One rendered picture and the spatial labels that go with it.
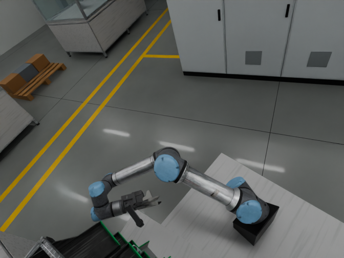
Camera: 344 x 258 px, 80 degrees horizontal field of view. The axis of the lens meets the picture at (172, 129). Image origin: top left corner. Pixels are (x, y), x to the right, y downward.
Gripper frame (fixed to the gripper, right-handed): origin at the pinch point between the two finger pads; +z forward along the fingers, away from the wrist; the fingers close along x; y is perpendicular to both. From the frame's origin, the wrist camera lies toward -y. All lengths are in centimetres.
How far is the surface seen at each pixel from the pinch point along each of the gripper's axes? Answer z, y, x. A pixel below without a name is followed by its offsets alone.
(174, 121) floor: 41, 139, 156
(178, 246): 3.6, -22.6, 34.4
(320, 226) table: 84, -33, 19
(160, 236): -6.2, -14.5, 37.9
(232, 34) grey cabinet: 142, 205, 74
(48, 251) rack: -35, -14, -40
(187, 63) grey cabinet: 90, 237, 142
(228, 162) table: 55, 21, 37
